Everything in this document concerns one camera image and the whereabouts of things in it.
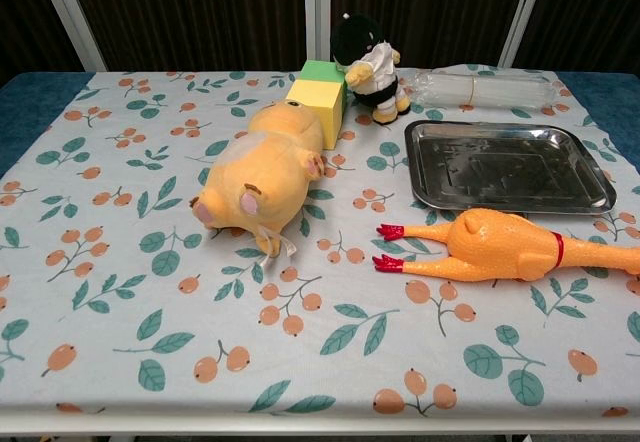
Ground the stainless steel tray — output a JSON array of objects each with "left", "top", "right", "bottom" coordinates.
[{"left": 403, "top": 119, "right": 618, "bottom": 217}]

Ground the yellow plush pig toy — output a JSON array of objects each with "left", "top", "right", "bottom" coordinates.
[{"left": 189, "top": 100, "right": 327, "bottom": 269}]

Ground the yellow and green foam block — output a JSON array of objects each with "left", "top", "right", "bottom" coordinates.
[{"left": 285, "top": 59, "right": 352, "bottom": 150}]

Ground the white partition frame post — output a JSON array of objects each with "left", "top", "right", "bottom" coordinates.
[
  {"left": 31, "top": 0, "right": 109, "bottom": 73},
  {"left": 301, "top": 0, "right": 335, "bottom": 63},
  {"left": 498, "top": 0, "right": 552, "bottom": 69}
]

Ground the black and white plush doll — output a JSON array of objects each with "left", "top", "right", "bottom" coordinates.
[{"left": 330, "top": 11, "right": 413, "bottom": 125}]

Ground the clear plastic bottle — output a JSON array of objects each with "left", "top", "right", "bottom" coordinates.
[{"left": 411, "top": 63, "right": 557, "bottom": 111}]

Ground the floral printed tablecloth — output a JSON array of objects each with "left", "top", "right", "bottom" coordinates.
[{"left": 0, "top": 63, "right": 640, "bottom": 422}]

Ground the yellow rubber chicken toy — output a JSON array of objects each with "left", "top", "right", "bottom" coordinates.
[{"left": 372, "top": 207, "right": 640, "bottom": 284}]

